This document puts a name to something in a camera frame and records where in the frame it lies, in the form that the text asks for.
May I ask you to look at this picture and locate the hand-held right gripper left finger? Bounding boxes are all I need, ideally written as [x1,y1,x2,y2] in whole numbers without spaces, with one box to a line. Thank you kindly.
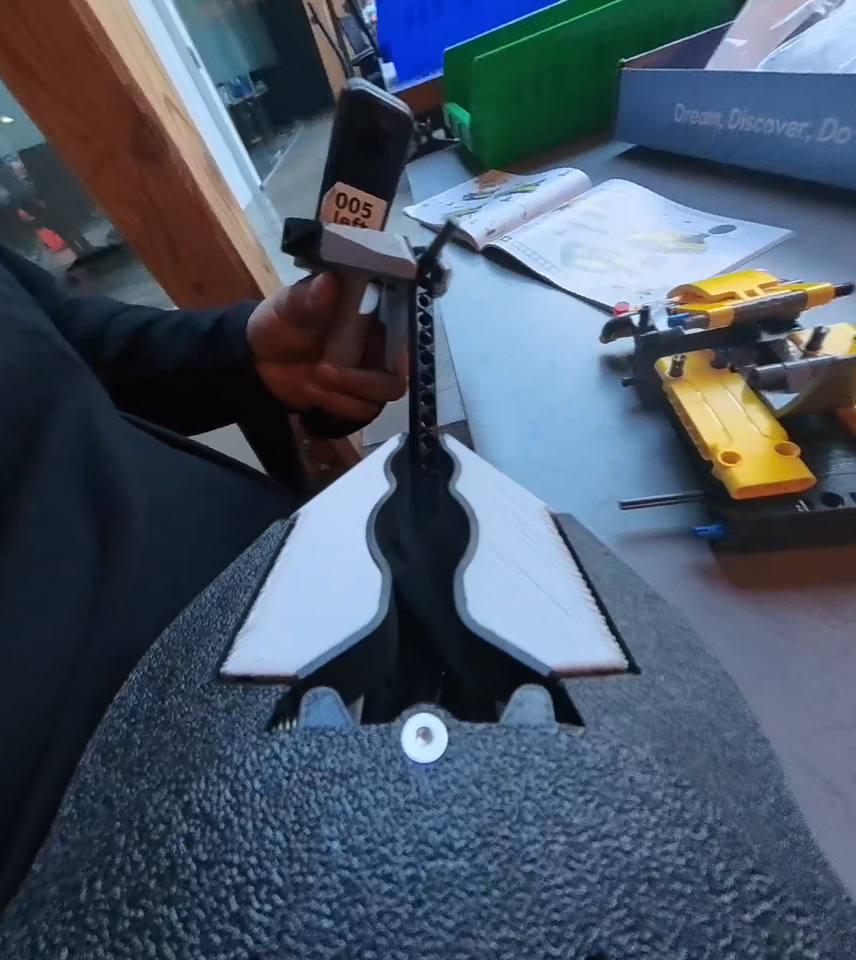
[220,434,407,682]

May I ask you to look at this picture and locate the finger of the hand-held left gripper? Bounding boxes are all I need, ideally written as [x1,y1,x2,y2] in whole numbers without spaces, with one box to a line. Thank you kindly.
[330,225,421,284]

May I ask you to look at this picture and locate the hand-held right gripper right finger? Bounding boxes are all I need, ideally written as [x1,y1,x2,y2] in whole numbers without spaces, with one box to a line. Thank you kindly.
[443,435,636,678]

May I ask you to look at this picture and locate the long black holed beam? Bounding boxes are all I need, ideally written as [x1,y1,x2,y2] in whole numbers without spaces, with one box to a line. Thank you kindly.
[405,289,443,519]

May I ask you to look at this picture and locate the yellow toy brick vehicle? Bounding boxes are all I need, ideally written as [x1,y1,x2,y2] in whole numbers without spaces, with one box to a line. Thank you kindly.
[598,271,856,552]

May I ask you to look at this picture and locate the grey desk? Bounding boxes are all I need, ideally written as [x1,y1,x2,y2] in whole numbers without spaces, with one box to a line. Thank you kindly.
[405,138,856,960]

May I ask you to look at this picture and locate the blue plastic bin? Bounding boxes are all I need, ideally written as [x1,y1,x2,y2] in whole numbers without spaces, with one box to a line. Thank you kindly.
[375,0,556,88]

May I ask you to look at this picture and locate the green plastic bin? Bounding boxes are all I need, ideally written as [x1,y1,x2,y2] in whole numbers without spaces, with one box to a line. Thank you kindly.
[443,0,744,170]

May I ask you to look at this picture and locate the white instruction booklet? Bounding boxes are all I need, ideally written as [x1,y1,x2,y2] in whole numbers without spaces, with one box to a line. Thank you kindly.
[403,166,795,312]

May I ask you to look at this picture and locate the dark blue cardboard kit box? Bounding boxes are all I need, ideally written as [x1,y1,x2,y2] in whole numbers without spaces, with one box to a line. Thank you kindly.
[615,0,856,201]

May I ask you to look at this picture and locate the clear plastic bags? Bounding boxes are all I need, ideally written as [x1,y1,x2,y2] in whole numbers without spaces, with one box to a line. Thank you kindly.
[705,0,856,73]

